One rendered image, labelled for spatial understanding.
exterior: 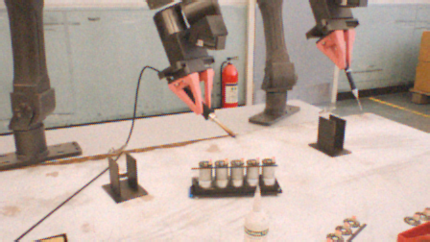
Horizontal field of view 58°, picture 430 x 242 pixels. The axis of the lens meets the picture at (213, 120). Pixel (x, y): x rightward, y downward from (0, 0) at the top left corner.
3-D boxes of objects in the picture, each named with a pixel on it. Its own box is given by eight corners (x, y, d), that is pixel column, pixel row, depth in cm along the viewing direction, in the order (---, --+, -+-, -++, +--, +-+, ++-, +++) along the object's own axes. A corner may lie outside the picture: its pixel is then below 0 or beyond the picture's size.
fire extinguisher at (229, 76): (218, 115, 362) (219, 56, 346) (233, 113, 368) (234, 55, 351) (225, 119, 349) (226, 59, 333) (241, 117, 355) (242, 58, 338)
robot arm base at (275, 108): (302, 84, 119) (282, 82, 123) (270, 98, 104) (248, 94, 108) (300, 109, 121) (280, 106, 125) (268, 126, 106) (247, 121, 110)
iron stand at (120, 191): (137, 200, 75) (124, 153, 77) (153, 191, 68) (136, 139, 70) (107, 209, 72) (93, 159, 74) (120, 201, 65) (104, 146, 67)
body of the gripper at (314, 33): (362, 26, 84) (350, -5, 85) (324, 27, 79) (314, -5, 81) (342, 39, 89) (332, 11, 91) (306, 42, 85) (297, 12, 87)
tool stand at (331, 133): (333, 159, 94) (319, 117, 97) (361, 149, 86) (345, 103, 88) (314, 164, 92) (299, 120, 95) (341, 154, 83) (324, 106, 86)
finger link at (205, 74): (226, 104, 75) (209, 58, 75) (203, 112, 70) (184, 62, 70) (203, 113, 79) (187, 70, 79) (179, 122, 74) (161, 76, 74)
